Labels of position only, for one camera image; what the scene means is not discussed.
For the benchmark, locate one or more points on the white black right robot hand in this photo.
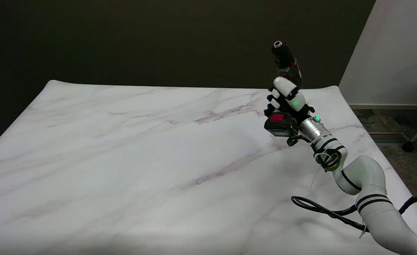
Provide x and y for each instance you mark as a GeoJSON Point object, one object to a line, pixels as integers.
{"type": "Point", "coordinates": [293, 99]}

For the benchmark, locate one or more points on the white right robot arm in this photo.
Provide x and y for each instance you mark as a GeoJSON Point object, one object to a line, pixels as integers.
{"type": "Point", "coordinates": [364, 184]}

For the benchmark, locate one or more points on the black red power screwdriver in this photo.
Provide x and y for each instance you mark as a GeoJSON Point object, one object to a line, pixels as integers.
{"type": "Point", "coordinates": [288, 67]}

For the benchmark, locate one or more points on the floor vent grille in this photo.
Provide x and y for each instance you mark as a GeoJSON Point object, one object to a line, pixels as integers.
{"type": "Point", "coordinates": [387, 137]}

